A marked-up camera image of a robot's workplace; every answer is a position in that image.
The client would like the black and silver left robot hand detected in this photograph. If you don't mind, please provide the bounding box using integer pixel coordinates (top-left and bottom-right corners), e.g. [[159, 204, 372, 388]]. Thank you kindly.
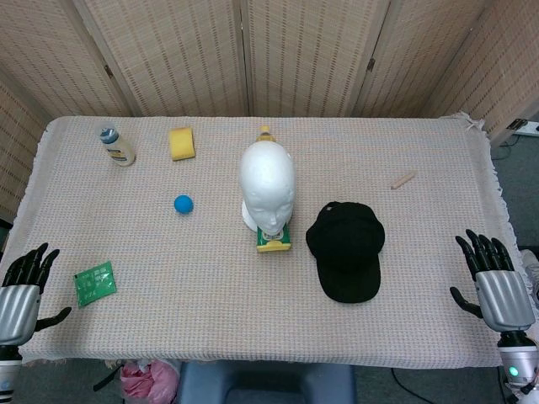
[[0, 242, 72, 347]]

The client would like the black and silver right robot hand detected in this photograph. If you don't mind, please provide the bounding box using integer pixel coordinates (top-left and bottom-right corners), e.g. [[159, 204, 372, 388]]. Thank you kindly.
[[449, 229, 536, 336]]

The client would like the black baseball cap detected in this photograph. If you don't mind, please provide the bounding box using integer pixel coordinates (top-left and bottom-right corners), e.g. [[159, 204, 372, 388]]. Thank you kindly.
[[305, 201, 387, 304]]

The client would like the small plastic bottle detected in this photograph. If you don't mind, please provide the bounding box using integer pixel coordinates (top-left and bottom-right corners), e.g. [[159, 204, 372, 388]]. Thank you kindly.
[[99, 125, 137, 167]]

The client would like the white foam mannequin head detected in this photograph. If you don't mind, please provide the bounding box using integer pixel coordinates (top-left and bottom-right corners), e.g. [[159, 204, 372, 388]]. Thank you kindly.
[[237, 141, 296, 235]]

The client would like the green sachet packet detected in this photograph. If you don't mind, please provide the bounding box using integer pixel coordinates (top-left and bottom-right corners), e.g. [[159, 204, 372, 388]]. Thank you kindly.
[[73, 260, 118, 309]]

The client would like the wooden dowel stick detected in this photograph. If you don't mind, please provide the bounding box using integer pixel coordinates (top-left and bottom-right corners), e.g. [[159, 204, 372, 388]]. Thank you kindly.
[[390, 171, 417, 190]]

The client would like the pink plastic bag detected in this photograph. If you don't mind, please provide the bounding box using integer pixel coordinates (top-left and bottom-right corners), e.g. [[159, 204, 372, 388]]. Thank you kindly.
[[120, 359, 180, 404]]

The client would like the white power strip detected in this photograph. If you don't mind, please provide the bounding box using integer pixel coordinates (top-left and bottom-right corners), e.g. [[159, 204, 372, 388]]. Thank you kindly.
[[507, 119, 539, 136]]

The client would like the beige woven tablecloth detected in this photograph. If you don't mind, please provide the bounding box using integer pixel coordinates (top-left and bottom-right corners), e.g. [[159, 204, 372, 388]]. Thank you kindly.
[[0, 111, 539, 371]]

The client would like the blue ball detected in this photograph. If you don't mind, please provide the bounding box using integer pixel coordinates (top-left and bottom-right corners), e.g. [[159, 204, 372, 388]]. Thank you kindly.
[[173, 194, 195, 215]]

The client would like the yellow sponge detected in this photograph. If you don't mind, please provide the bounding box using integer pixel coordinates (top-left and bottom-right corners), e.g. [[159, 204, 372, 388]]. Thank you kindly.
[[168, 127, 197, 162]]

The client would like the green and yellow carton box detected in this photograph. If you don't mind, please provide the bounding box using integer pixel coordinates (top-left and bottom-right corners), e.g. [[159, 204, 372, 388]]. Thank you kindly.
[[255, 225, 292, 254]]

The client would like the blue padded chair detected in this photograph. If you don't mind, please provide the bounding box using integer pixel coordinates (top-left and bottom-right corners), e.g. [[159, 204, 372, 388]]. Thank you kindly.
[[179, 361, 357, 404]]

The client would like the woven folding screen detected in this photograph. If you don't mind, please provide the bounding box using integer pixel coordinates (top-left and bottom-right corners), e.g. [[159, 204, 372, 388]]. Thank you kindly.
[[0, 0, 539, 224]]

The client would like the black floor cable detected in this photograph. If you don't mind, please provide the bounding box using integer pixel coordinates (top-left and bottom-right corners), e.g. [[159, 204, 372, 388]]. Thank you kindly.
[[390, 367, 426, 395]]

